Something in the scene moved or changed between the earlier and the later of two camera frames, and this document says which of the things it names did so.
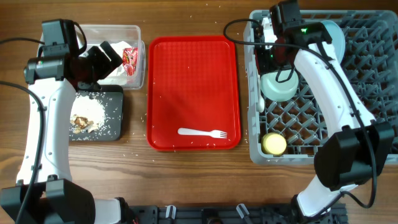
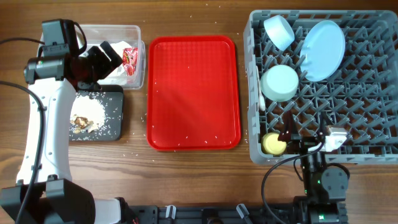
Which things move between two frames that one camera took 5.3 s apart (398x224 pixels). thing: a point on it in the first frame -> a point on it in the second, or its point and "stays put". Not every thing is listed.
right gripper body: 267,62 -> 306,144
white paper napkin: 117,77 stays put
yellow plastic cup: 273,144 stays put
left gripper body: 96,66 stays put
